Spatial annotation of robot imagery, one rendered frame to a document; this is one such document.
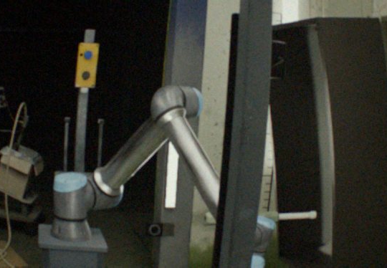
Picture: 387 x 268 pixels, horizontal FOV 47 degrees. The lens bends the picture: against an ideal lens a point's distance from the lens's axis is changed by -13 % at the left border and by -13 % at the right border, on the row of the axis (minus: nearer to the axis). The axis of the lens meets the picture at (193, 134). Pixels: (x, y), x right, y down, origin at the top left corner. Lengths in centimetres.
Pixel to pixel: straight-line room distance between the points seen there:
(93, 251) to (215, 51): 142
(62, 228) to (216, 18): 154
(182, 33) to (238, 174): 203
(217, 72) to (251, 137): 203
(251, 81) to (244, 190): 19
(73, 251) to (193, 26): 149
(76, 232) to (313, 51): 148
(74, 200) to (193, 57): 120
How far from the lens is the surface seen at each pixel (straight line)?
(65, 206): 207
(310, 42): 258
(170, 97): 177
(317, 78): 259
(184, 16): 286
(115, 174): 209
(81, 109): 295
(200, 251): 302
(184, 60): 284
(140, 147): 199
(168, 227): 292
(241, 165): 87
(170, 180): 284
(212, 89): 288
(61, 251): 205
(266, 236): 173
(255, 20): 88
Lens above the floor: 127
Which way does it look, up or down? 4 degrees down
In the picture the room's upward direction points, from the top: 4 degrees clockwise
